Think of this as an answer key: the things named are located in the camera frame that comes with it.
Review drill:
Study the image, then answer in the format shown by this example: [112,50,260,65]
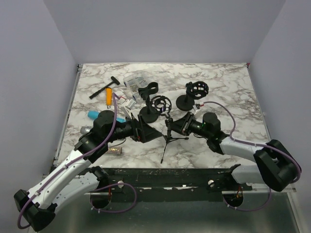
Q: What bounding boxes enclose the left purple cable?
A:
[18,93,138,230]

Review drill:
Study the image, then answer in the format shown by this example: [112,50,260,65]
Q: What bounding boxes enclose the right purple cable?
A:
[198,101,302,212]

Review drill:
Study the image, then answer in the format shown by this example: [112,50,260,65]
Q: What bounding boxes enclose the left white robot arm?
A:
[14,110,162,232]

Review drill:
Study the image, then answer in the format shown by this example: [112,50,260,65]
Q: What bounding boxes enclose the black tripod mic stand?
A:
[151,95,189,163]

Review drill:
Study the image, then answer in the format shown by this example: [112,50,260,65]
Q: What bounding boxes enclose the black round-base mic stand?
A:
[138,82,158,123]

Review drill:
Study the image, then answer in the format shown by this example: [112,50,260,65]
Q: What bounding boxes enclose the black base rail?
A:
[80,167,252,202]

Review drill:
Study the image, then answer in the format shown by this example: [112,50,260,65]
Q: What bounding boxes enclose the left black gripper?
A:
[105,113,162,144]

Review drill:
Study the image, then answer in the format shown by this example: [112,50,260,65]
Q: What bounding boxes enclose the glitter handle microphone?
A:
[106,147,122,155]

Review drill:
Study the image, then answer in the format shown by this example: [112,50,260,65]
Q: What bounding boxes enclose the purple cable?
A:
[18,93,138,230]
[198,101,302,212]

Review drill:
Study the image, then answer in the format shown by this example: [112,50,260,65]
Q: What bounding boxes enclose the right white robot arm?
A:
[170,112,301,192]

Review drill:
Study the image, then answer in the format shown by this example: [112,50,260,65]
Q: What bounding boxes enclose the blue microphone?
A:
[87,111,126,123]

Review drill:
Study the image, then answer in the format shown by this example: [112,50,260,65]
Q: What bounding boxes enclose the clear plastic screw box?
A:
[123,70,149,101]

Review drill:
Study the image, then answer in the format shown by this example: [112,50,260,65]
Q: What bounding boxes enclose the tall grey microphone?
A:
[80,126,92,134]

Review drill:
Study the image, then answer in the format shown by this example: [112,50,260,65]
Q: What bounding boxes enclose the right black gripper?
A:
[167,112,210,139]

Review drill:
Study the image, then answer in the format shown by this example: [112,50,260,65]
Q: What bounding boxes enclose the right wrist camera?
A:
[191,103,202,117]

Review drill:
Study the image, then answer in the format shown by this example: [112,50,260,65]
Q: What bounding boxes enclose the black T-handle tool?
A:
[89,76,120,100]

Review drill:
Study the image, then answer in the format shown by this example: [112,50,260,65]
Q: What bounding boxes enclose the orange utility knife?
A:
[105,87,113,109]

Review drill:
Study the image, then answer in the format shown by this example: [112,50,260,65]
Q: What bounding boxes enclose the black shock-mount mic stand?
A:
[176,81,209,111]

